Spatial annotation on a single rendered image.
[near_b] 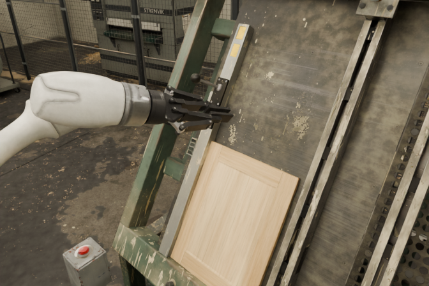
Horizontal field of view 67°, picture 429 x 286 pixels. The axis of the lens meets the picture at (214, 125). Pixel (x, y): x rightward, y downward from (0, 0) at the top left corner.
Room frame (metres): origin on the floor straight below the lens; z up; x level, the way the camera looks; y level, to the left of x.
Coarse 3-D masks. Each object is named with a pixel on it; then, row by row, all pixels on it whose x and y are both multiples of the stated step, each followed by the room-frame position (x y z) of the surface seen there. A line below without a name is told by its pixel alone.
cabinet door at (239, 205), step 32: (224, 160) 1.02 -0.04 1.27; (256, 160) 0.96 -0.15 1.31; (224, 192) 0.95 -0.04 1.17; (256, 192) 0.90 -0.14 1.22; (288, 192) 0.84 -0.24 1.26; (192, 224) 0.94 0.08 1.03; (224, 224) 0.88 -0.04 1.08; (256, 224) 0.83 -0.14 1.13; (192, 256) 0.87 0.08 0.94; (224, 256) 0.82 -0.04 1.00; (256, 256) 0.77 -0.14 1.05
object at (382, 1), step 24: (384, 0) 0.96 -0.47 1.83; (384, 24) 0.95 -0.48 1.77; (360, 48) 0.95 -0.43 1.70; (360, 72) 0.91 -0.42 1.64; (336, 96) 0.90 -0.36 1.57; (360, 96) 0.88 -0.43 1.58; (336, 120) 0.87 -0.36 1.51; (336, 144) 0.82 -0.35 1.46; (312, 168) 0.81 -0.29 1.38; (336, 168) 0.82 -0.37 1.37; (312, 192) 0.79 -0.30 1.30; (312, 216) 0.73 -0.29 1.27; (288, 240) 0.72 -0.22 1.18; (288, 264) 0.67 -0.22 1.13
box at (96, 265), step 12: (84, 240) 0.96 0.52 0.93; (72, 252) 0.90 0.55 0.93; (96, 252) 0.90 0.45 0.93; (72, 264) 0.84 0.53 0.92; (84, 264) 0.84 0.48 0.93; (96, 264) 0.87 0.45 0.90; (108, 264) 0.90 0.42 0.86; (72, 276) 0.86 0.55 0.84; (84, 276) 0.83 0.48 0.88; (96, 276) 0.86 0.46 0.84; (108, 276) 0.89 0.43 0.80
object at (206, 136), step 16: (240, 48) 1.23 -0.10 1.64; (224, 64) 1.23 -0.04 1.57; (240, 64) 1.23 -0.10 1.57; (224, 96) 1.15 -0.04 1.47; (208, 128) 1.11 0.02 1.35; (208, 144) 1.08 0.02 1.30; (192, 160) 1.07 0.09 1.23; (192, 176) 1.03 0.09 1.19; (192, 192) 1.01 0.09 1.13; (176, 208) 0.99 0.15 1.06; (176, 224) 0.95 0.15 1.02
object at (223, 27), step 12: (216, 24) 1.46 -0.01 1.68; (228, 24) 1.42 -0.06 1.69; (216, 36) 1.45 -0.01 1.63; (228, 36) 1.39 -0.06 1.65; (216, 72) 1.35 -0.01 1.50; (192, 132) 1.25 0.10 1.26; (168, 168) 1.20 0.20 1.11; (180, 168) 1.16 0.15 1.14; (360, 276) 0.65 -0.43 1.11; (396, 276) 0.62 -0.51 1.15
